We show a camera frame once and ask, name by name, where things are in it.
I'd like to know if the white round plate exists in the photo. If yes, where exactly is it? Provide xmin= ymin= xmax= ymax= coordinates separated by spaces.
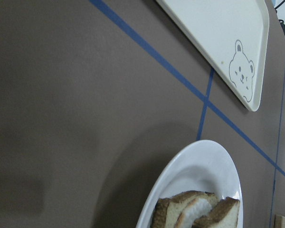
xmin=136 ymin=140 xmax=242 ymax=228

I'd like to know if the bread slice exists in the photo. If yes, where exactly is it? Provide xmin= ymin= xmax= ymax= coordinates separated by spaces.
xmin=191 ymin=197 xmax=240 ymax=228
xmin=151 ymin=190 xmax=219 ymax=228

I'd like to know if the fried egg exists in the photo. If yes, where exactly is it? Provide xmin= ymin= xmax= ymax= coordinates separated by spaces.
xmin=178 ymin=199 xmax=212 ymax=228

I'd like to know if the cream bear serving tray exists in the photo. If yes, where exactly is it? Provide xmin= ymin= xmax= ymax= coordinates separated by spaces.
xmin=159 ymin=0 xmax=269 ymax=112

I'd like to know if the wooden cutting board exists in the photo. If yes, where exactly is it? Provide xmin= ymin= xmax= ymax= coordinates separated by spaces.
xmin=274 ymin=214 xmax=285 ymax=228

